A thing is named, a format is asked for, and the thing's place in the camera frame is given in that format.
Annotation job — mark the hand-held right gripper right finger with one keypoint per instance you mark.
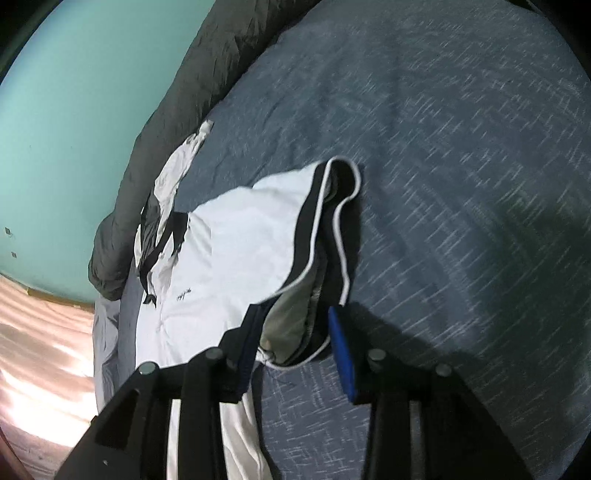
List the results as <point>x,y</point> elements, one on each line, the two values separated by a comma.
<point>344,350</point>

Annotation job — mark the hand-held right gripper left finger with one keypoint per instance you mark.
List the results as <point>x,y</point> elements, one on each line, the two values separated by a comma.
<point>244,355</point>

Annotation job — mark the white polo shirt black collar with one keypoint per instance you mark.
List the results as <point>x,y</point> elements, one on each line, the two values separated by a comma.
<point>240,240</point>

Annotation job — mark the light grey bed sheet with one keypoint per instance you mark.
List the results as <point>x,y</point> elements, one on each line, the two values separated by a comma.
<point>108,332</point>

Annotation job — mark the dark grey crumpled garment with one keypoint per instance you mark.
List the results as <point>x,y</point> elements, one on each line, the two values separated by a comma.
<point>148,230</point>

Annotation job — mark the blue patterned bed cover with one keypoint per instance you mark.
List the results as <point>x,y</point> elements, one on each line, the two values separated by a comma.
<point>438,184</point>

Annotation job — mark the white crumpled garment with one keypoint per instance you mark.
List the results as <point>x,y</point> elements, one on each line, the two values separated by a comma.
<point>178,166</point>

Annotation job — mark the dark grey rolled duvet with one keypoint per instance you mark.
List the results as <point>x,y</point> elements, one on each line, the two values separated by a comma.
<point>184,92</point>

